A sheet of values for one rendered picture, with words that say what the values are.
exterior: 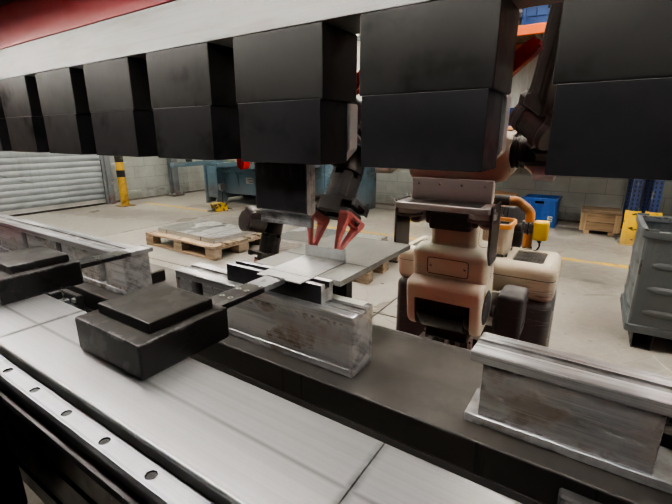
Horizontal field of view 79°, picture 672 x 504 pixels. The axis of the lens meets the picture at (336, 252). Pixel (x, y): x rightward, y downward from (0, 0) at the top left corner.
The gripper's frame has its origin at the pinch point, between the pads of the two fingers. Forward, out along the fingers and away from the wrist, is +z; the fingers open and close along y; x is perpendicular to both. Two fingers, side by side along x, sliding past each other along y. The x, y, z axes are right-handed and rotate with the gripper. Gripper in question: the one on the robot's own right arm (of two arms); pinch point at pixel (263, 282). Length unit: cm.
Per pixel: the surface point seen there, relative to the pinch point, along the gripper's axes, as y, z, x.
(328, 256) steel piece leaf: 24, -15, 42
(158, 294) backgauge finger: 55, -10, 45
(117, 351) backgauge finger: 61, -6, 49
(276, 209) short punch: 37, -22, 42
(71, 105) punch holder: 50, -35, -8
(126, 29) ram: 50, -47, 14
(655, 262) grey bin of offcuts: -212, -28, 81
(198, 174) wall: -443, -60, -773
